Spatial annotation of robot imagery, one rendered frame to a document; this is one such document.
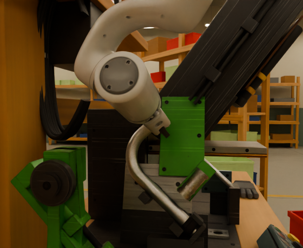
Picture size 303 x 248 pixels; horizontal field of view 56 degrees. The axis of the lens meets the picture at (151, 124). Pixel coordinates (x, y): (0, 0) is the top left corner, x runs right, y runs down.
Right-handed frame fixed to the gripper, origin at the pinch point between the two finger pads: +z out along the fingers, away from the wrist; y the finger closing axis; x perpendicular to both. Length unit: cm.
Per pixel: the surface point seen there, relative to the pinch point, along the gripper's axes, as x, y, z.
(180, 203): 9.0, -19.5, 5.1
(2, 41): 11.5, 24.2, -26.4
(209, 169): -2.3, -18.0, 2.6
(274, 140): -261, -61, 858
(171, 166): 4.3, -11.1, 2.9
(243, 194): -8, -32, 45
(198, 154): -2.9, -13.5, 2.9
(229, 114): -78, 19, 263
